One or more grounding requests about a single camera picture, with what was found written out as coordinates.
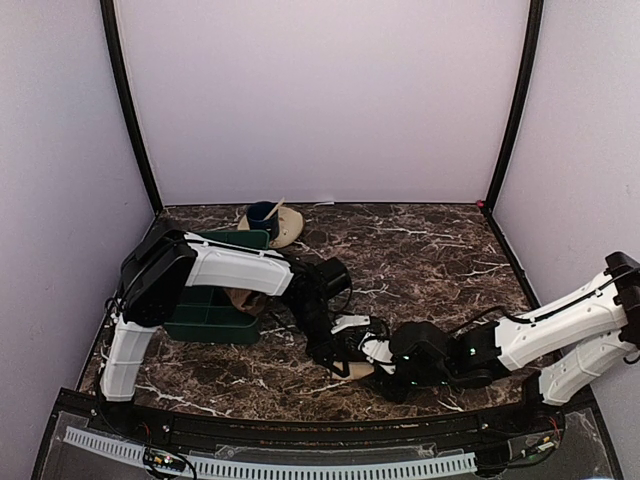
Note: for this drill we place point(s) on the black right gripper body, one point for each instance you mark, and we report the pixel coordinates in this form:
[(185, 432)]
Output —
[(432, 378)]

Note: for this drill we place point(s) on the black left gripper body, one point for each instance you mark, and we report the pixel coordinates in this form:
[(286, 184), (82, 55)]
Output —
[(315, 346)]

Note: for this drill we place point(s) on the striped cream red sock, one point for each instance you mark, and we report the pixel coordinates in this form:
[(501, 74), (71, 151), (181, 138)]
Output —
[(357, 371)]

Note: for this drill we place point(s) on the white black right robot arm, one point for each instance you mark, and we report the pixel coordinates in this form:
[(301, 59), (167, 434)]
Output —
[(598, 322)]

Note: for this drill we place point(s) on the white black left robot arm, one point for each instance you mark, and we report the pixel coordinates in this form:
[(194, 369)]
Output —
[(168, 260)]

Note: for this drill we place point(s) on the tan brown sock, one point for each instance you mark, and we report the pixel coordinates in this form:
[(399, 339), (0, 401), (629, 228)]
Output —
[(247, 301)]

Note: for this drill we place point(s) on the cream ceramic saucer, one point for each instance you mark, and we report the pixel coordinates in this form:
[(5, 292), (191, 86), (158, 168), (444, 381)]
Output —
[(291, 226)]

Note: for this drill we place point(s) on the blue enamel mug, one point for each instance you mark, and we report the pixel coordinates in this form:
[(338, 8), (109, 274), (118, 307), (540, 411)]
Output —
[(255, 214)]

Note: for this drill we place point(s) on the green plastic divided tray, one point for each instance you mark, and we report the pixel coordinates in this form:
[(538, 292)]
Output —
[(205, 314)]

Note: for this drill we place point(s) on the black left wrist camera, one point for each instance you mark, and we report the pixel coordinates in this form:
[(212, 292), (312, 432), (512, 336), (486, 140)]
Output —
[(345, 322)]

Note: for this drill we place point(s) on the white slotted cable duct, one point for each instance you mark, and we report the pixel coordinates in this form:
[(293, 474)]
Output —
[(235, 462)]

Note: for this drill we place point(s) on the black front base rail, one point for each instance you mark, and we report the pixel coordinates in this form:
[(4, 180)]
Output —
[(182, 432)]

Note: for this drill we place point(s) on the black left corner post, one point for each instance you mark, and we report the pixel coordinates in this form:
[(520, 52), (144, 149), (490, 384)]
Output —
[(128, 109)]

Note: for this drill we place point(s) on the black corner post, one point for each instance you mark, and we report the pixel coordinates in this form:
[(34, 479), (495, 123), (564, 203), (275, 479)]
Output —
[(525, 70), (128, 109)]

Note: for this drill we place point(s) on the black right corner post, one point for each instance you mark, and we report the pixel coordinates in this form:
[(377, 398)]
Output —
[(525, 70)]

